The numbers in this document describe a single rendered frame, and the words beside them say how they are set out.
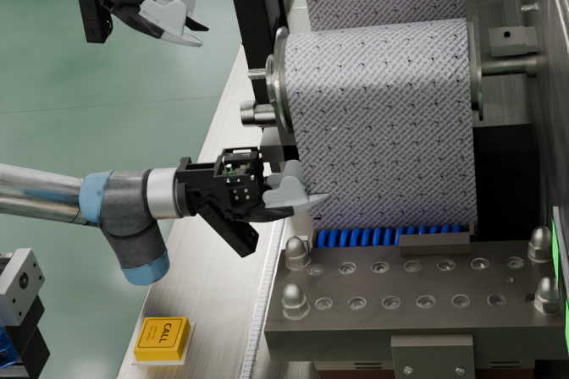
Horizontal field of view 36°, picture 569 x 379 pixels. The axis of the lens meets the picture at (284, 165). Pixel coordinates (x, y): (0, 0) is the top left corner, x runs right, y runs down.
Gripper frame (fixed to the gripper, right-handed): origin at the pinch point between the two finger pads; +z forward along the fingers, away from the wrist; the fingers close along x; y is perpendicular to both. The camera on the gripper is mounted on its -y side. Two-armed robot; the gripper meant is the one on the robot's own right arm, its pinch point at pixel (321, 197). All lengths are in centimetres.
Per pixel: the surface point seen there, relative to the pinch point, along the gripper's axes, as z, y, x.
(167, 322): -25.4, -16.5, -7.9
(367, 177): 7.0, 3.3, -0.3
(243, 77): -28, -19, 70
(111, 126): -128, -109, 198
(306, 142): -0.6, 9.7, -0.3
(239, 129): -25, -19, 49
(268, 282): -11.7, -18.9, 2.8
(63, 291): -113, -109, 97
